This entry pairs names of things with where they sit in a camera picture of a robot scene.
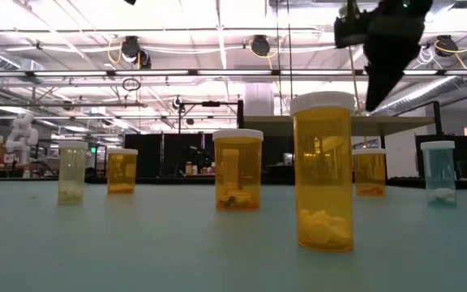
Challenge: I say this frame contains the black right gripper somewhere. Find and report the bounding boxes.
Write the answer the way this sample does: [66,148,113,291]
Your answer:
[363,0,435,112]

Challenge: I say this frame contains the small teal pill bottle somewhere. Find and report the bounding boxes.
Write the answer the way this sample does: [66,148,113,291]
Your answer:
[420,140,457,208]

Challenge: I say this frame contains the small pale yellow pill bottle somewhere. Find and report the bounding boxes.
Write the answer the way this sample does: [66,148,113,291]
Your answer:
[57,140,90,206]

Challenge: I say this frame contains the wooden shelf board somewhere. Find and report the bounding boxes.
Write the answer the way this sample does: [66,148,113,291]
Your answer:
[243,116,436,137]

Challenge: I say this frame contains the long ceiling light bar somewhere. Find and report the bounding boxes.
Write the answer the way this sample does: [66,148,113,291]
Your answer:
[0,69,467,78]

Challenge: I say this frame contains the small white cap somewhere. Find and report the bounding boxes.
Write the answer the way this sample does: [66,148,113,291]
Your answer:
[289,91,357,253]

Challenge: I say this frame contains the white column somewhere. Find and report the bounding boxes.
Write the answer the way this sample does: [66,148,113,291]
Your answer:
[243,83,275,118]

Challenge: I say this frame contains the white robot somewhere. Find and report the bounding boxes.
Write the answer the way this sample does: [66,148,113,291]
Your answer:
[4,112,40,165]

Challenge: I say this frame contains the green table mat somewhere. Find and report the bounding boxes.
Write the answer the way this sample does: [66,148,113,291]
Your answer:
[0,180,467,292]

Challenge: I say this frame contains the white coiled ceiling cable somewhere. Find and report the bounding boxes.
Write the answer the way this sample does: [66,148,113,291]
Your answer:
[413,46,437,68]

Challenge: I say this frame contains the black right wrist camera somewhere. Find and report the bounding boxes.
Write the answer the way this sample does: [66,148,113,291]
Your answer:
[333,11,375,49]

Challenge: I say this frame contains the black ceiling cable reel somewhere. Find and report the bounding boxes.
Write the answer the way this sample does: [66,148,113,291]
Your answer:
[435,34,460,58]
[120,35,152,70]
[251,34,271,58]

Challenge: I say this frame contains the yellow reel cord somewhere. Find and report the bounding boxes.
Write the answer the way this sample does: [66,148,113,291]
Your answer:
[106,36,123,65]
[434,32,467,70]
[248,39,275,70]

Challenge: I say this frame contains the black hanging cable loop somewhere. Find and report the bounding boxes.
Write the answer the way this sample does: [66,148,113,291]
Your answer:
[122,77,142,92]

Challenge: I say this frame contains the black table frame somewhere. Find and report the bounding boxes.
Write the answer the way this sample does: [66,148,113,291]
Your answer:
[0,174,467,190]

